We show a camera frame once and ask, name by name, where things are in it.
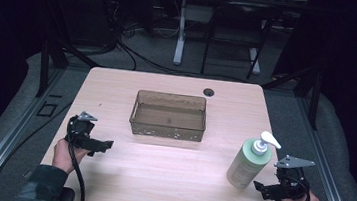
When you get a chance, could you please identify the white desk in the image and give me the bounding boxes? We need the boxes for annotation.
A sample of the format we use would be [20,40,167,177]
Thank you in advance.
[151,0,313,79]

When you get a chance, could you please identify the black table cable hole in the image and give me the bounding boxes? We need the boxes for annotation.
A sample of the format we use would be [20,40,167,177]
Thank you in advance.
[202,87,216,98]

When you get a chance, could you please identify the person's left hand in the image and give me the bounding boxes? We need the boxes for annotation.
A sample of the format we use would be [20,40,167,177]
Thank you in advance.
[50,137,92,176]

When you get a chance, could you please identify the dark equipment cabinet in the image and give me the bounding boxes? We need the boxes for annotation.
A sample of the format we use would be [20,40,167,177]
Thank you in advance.
[50,0,126,50]

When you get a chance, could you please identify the black floor cable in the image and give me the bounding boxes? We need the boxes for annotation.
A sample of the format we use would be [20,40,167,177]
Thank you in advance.
[0,92,74,201]

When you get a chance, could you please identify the brown translucent plastic box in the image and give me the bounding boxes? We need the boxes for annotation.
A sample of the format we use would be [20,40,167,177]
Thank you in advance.
[127,88,210,143]

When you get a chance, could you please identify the aluminium floor rail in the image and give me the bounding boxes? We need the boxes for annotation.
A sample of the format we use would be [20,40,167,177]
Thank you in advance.
[285,92,357,201]
[0,61,67,201]

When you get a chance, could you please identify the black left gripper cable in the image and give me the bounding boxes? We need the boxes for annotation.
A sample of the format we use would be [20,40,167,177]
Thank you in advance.
[60,137,93,201]

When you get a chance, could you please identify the black metal frame stand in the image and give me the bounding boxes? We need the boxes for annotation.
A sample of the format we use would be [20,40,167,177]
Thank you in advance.
[256,59,326,132]
[34,37,105,105]

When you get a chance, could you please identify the black chair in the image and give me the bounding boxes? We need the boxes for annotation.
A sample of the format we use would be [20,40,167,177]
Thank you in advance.
[199,0,285,84]

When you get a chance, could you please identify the green pump soap bottle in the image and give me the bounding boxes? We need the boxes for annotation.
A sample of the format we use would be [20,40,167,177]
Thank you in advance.
[225,126,284,193]

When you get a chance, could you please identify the bundle of floor cables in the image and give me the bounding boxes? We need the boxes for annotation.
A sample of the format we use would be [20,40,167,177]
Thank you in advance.
[79,13,208,80]

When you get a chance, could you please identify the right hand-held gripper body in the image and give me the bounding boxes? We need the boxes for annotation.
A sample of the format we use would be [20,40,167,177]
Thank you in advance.
[270,153,317,201]

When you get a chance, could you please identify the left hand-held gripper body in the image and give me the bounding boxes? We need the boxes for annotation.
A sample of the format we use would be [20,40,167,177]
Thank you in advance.
[64,109,103,151]

